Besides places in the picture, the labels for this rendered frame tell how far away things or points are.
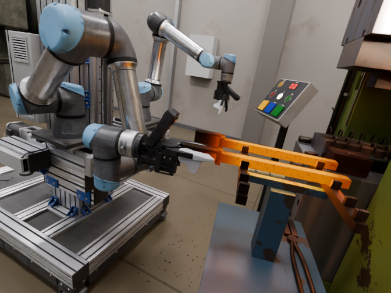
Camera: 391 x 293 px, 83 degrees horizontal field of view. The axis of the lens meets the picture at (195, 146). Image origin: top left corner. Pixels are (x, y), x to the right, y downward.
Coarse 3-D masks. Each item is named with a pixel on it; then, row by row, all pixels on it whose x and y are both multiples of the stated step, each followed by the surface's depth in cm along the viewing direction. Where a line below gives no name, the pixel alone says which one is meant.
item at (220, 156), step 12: (192, 144) 58; (216, 156) 55; (228, 156) 55; (240, 156) 56; (252, 156) 57; (252, 168) 55; (264, 168) 54; (276, 168) 54; (288, 168) 53; (300, 168) 54; (312, 180) 53; (324, 180) 52; (348, 180) 51
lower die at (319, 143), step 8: (320, 136) 95; (328, 136) 91; (312, 144) 103; (320, 144) 93; (328, 144) 86; (336, 144) 86; (344, 144) 85; (352, 144) 86; (360, 144) 88; (368, 144) 87; (320, 152) 90; (368, 152) 83; (376, 152) 83; (384, 152) 82; (376, 168) 84; (384, 168) 83
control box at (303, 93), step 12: (276, 84) 157; (288, 84) 144; (300, 84) 133; (276, 96) 148; (288, 96) 136; (300, 96) 128; (312, 96) 129; (264, 108) 152; (288, 108) 130; (300, 108) 131; (276, 120) 132; (288, 120) 132
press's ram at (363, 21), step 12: (360, 0) 85; (372, 0) 74; (384, 0) 66; (360, 12) 82; (372, 12) 72; (384, 12) 67; (348, 24) 93; (360, 24) 80; (372, 24) 70; (384, 24) 68; (348, 36) 90; (360, 36) 77; (372, 36) 73; (384, 36) 71
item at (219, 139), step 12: (204, 132) 68; (204, 144) 69; (216, 144) 69; (228, 144) 67; (240, 144) 66; (252, 144) 67; (276, 156) 65; (288, 156) 64; (300, 156) 63; (312, 156) 64; (324, 168) 63; (336, 168) 62
